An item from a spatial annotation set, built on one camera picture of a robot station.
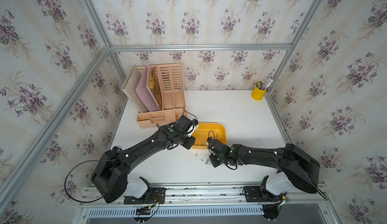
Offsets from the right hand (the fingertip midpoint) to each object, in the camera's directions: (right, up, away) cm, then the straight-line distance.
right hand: (213, 159), depth 86 cm
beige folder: (-48, +42, -1) cm, 64 cm away
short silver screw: (-4, -1, -2) cm, 5 cm away
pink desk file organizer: (-34, +47, +31) cm, 66 cm away
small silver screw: (-7, 0, 0) cm, 7 cm away
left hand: (-12, +11, -4) cm, 17 cm away
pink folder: (-40, +38, 0) cm, 55 cm away
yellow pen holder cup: (+36, +40, +25) cm, 59 cm away
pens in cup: (+42, +46, +22) cm, 65 cm away
